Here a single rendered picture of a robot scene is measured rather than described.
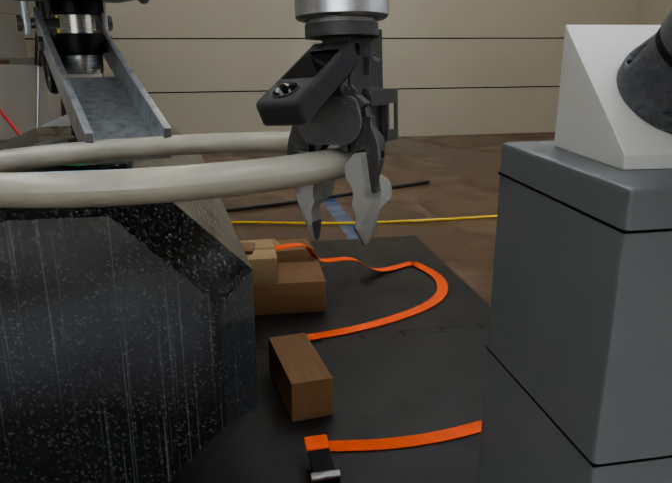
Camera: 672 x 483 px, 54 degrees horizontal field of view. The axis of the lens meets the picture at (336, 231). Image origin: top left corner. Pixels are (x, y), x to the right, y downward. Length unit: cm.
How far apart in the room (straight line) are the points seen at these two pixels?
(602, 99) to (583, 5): 660
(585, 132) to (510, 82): 623
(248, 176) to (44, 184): 16
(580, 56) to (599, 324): 44
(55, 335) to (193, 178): 86
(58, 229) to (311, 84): 80
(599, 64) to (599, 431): 58
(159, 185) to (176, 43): 612
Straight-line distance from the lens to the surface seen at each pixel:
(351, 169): 63
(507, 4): 732
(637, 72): 113
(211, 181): 55
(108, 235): 128
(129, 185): 55
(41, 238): 130
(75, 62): 138
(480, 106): 727
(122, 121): 114
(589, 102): 115
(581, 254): 105
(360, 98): 62
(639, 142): 109
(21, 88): 457
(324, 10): 62
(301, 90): 57
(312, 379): 185
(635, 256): 98
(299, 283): 249
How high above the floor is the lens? 104
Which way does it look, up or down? 17 degrees down
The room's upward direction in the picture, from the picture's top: straight up
